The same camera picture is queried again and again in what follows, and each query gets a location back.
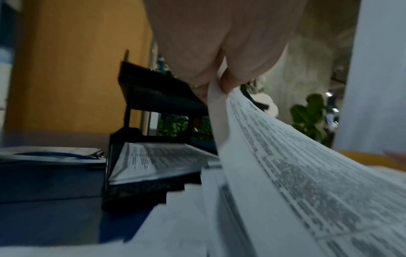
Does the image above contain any black mesh tiered tray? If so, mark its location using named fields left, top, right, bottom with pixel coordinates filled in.
left=101, top=49, right=223, bottom=211

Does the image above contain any printed paper sheet bundle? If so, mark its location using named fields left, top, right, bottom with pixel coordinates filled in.
left=201, top=80, right=406, bottom=257

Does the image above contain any white flower-shaped desk lamp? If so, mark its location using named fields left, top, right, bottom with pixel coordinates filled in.
left=248, top=91, right=280, bottom=120

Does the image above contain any person's left hand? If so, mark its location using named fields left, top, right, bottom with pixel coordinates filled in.
left=142, top=0, right=307, bottom=104

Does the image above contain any dark green potted plant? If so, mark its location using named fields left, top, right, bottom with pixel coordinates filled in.
left=289, top=92, right=329, bottom=147

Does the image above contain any power strip cable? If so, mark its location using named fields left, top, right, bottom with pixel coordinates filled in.
left=15, top=152, right=96, bottom=160

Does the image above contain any green plant wall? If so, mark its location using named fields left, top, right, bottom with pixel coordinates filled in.
left=156, top=112, right=214, bottom=141

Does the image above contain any person's right hand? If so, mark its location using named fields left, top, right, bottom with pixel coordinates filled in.
left=382, top=149, right=406, bottom=163

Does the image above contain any white power strip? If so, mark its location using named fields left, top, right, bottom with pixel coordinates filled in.
left=0, top=146, right=107, bottom=166

